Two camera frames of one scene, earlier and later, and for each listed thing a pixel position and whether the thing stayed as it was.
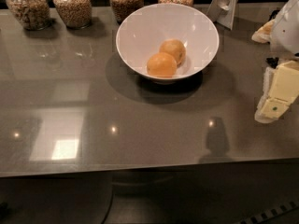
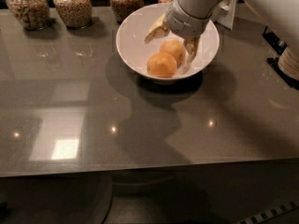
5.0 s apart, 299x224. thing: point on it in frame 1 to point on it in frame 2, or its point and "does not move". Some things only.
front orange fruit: x=161 y=65 does not move
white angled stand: x=223 y=5 does not move
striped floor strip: x=277 y=210 does not move
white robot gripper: x=287 y=32 to x=184 y=23
